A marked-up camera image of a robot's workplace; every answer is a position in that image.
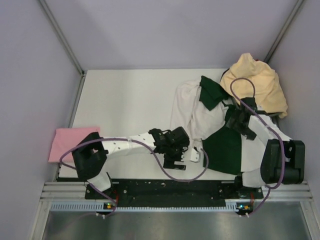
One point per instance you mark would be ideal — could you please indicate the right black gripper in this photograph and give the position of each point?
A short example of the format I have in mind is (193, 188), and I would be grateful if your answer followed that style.
(248, 133)

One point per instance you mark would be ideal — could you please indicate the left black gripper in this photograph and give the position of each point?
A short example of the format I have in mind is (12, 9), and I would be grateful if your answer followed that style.
(169, 162)

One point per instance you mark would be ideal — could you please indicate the white and green t shirt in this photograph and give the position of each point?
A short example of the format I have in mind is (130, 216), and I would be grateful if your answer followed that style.
(202, 107)

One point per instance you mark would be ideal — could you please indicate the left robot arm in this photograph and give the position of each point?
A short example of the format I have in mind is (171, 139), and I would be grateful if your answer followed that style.
(91, 154)

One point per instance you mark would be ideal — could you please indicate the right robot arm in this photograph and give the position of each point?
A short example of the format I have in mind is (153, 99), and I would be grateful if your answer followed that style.
(274, 157)

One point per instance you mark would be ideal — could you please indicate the beige t shirt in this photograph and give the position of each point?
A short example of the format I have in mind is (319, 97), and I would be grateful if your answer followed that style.
(249, 77)

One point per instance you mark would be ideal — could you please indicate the dark grey bin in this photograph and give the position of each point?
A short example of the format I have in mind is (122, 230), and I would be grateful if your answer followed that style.
(273, 114)

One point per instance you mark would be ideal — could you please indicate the pink folded t shirt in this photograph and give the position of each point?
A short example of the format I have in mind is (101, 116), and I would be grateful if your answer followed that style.
(67, 138)

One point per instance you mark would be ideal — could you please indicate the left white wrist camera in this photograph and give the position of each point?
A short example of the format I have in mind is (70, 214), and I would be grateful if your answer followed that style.
(195, 155)

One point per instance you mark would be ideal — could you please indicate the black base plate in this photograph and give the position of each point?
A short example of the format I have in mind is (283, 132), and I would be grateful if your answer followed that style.
(161, 193)

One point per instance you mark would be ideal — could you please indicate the grey slotted cable duct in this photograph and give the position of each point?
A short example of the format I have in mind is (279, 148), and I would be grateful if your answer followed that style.
(67, 206)

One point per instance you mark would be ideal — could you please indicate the right corner aluminium post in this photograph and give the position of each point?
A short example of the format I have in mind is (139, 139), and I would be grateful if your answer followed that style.
(298, 6)

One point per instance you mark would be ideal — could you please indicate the corner aluminium post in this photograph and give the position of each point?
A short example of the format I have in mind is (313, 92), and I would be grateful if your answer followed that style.
(298, 6)
(60, 36)

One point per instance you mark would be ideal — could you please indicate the left corner aluminium post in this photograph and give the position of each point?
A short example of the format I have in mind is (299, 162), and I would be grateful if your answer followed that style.
(60, 36)

